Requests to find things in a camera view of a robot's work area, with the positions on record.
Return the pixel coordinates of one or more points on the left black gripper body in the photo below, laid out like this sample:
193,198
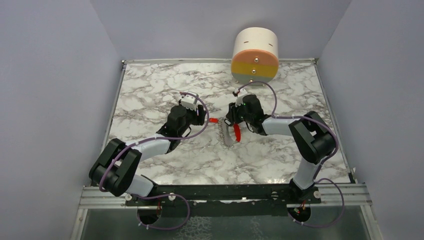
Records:
192,118

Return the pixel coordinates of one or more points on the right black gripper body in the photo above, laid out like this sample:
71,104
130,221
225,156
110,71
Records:
237,114

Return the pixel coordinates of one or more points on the silver spiral keyring holder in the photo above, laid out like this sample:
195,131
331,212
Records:
228,139

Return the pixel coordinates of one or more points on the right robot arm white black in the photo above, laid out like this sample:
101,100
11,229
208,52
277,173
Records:
314,139

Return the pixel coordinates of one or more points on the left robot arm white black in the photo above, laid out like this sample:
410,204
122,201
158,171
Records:
115,168

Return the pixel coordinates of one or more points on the round tricolour drawer box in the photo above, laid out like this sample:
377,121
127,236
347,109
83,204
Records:
255,56

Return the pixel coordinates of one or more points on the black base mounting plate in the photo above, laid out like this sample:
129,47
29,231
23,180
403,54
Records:
225,200

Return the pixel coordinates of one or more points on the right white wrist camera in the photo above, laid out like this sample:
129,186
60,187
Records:
239,93

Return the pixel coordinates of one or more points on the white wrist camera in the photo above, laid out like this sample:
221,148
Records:
189,101
239,93

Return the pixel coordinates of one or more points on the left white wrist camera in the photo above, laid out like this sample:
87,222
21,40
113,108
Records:
189,101

